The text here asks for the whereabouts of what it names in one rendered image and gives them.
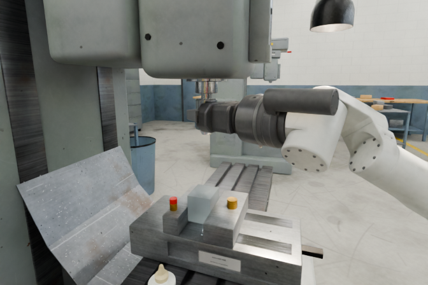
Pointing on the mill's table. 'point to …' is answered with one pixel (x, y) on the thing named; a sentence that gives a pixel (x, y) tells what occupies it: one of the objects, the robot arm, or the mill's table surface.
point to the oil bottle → (162, 277)
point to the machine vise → (143, 222)
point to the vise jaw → (225, 220)
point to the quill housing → (194, 20)
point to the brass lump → (232, 203)
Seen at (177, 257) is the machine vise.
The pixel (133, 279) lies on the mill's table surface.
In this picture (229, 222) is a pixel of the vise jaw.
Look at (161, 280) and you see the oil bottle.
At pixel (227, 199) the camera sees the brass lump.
